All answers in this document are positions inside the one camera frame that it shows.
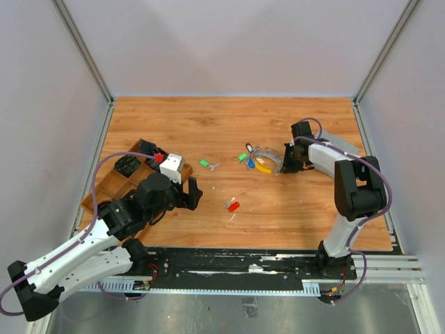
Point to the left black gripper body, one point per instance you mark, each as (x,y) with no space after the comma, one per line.
(176,197)

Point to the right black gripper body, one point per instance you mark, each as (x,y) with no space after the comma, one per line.
(291,163)

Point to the keyring with coloured keys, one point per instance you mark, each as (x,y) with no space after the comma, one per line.
(263,159)

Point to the red tagged key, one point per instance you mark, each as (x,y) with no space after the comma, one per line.
(232,205)

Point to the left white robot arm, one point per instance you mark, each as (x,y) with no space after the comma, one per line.
(107,247)

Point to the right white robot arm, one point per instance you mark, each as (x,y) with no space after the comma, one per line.
(361,193)

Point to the green tagged key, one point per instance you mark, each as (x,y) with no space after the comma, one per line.
(208,165)

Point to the grey cloth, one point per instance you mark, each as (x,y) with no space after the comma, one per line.
(340,143)

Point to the green black item in tray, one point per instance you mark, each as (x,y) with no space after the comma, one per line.
(127,165)

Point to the wooden compartment tray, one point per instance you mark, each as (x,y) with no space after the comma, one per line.
(114,186)

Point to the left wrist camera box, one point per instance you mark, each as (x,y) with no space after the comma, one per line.
(172,166)

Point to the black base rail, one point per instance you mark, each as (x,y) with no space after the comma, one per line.
(239,269)

